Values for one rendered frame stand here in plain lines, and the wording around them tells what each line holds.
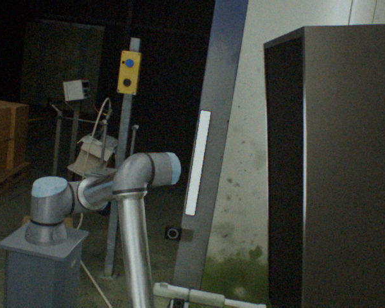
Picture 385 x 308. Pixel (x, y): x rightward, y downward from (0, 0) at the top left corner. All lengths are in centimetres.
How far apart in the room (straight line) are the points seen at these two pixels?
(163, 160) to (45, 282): 81
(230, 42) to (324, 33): 116
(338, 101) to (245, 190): 127
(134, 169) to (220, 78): 111
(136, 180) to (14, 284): 87
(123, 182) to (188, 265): 133
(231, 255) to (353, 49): 163
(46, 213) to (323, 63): 127
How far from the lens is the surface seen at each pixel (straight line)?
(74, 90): 408
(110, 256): 283
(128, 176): 127
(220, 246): 245
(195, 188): 231
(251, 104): 226
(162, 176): 135
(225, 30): 227
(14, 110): 469
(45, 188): 176
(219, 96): 225
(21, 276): 188
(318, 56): 115
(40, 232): 182
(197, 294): 174
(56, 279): 183
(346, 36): 119
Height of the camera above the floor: 144
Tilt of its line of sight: 10 degrees down
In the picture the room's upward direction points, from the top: 9 degrees clockwise
